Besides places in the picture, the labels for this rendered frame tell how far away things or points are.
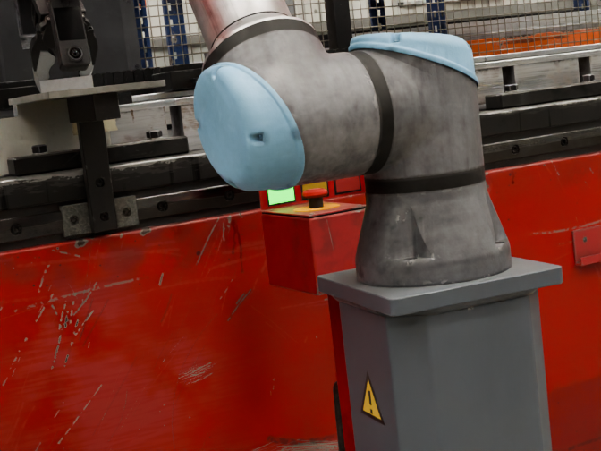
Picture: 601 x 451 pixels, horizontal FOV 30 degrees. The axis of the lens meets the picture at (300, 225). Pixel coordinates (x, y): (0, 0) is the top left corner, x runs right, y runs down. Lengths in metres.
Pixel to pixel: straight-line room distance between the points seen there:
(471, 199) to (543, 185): 1.20
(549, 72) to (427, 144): 1.40
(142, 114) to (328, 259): 0.49
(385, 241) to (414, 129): 0.11
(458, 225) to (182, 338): 0.93
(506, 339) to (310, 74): 0.30
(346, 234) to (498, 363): 0.65
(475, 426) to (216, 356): 0.92
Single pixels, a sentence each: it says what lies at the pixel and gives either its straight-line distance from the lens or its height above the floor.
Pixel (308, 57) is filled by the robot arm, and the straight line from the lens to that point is 1.01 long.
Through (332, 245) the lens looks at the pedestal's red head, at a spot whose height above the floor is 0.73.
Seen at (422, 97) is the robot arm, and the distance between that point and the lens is 1.03.
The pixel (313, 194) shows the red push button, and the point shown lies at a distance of 1.70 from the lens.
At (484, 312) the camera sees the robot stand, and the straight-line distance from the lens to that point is 1.04.
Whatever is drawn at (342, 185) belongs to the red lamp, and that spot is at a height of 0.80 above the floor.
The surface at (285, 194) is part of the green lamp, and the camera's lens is 1.78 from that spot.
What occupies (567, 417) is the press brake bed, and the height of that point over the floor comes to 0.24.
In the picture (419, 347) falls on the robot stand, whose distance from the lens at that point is 1.03.
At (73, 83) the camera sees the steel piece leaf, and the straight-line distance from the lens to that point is 1.85.
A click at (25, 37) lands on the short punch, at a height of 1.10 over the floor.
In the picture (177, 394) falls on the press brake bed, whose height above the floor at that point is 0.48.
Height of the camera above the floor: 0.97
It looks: 7 degrees down
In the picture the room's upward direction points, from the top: 7 degrees counter-clockwise
